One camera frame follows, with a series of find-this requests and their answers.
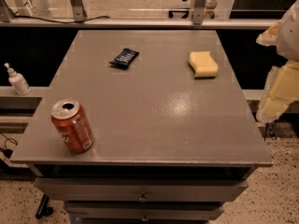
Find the red coke can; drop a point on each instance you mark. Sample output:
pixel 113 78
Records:
pixel 69 118

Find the grey lower drawer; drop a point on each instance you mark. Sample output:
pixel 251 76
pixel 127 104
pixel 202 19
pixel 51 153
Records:
pixel 143 211

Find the white pump bottle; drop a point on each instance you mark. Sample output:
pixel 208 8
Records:
pixel 17 81

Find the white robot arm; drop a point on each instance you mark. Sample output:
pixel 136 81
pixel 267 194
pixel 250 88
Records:
pixel 287 44

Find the dark blue rxbar wrapper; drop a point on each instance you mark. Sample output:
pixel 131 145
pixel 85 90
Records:
pixel 125 58

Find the grey upper drawer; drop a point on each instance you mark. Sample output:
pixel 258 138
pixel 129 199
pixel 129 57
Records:
pixel 140 190

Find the yellow sponge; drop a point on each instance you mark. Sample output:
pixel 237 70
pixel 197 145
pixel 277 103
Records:
pixel 203 64

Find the grey drawer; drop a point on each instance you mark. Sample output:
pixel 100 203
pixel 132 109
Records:
pixel 140 190
pixel 143 211

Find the grey metal frame post right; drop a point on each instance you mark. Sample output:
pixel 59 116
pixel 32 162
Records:
pixel 198 11

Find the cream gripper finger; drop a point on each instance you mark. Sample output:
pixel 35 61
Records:
pixel 280 90
pixel 269 36

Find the grey metal frame post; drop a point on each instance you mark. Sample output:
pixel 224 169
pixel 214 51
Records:
pixel 79 12
pixel 198 11

